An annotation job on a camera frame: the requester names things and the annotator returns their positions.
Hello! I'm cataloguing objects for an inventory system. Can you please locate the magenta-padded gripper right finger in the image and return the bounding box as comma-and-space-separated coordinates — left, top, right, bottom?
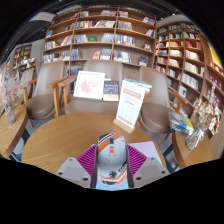
125, 143, 170, 189

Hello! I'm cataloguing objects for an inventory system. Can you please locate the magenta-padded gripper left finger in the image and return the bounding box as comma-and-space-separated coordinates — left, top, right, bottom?
55, 143, 99, 189

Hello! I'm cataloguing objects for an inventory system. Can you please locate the white and orange computer mouse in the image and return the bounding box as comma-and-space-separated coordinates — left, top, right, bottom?
94, 132, 130, 186

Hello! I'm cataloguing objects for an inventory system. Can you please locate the lilac and blue mouse pad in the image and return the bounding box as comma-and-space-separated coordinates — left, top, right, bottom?
93, 140, 164, 192

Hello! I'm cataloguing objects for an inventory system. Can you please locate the brown padded wooden armchair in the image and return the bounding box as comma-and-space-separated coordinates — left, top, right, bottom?
22, 61, 69, 128
134, 65, 189, 139
57, 59, 124, 116

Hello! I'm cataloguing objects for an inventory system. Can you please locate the blue and yellow book stack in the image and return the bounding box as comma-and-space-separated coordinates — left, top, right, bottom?
169, 109, 195, 136

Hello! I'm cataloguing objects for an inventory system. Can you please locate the white sign on wooden base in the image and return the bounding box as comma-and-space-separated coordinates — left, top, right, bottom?
113, 79, 147, 134

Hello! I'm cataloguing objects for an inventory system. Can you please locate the round wooden side table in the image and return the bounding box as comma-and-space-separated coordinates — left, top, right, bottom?
0, 104, 29, 159
171, 128, 214, 169

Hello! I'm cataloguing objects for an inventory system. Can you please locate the glass vase with dried flowers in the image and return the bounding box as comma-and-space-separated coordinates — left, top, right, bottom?
184, 81, 224, 152

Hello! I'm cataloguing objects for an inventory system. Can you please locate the dark book with yellow band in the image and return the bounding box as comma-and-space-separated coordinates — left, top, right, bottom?
102, 79, 120, 102

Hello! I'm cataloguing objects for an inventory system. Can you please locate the white framed red-print picture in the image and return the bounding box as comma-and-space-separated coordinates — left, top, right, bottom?
72, 70, 106, 101

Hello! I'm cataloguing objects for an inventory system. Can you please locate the light blue book stack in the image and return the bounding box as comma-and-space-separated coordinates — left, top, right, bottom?
123, 77, 153, 94

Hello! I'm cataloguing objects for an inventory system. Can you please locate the glass vase with pink flowers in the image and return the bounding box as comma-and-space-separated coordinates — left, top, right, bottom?
0, 71, 28, 125

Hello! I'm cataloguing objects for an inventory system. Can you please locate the angled wooden bookshelf with books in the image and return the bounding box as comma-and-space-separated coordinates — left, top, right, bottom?
153, 18, 224, 111

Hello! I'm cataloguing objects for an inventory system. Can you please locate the tall wooden bookshelf with books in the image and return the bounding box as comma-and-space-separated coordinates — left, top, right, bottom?
42, 5, 158, 76

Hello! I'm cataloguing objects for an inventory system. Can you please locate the distant wooden bookshelf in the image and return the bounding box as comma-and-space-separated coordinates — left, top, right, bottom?
11, 43, 34, 78

